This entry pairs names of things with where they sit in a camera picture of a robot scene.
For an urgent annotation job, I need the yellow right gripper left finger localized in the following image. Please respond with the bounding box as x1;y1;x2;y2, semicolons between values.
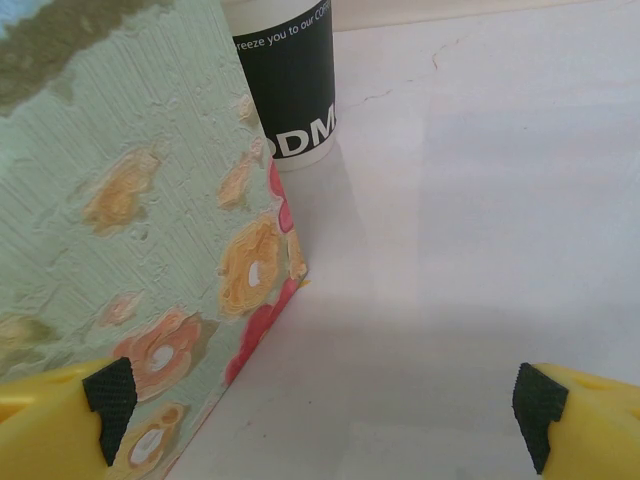
0;357;139;480

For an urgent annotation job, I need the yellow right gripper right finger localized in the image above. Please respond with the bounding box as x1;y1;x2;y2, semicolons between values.
510;362;640;480

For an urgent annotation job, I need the floral insulated paper bag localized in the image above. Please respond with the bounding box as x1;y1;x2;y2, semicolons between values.
0;0;309;480

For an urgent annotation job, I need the stack of paper coffee cups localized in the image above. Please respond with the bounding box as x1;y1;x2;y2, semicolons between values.
219;0;339;174

